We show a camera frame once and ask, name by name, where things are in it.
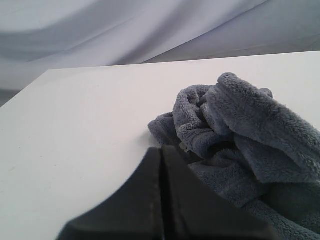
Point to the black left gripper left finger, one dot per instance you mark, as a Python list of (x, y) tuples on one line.
[(133, 212)]

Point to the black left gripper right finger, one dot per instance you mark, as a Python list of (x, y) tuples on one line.
[(191, 211)]

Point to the grey fleece towel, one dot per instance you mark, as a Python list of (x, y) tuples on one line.
[(251, 150)]

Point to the grey backdrop curtain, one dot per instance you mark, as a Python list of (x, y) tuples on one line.
[(41, 35)]

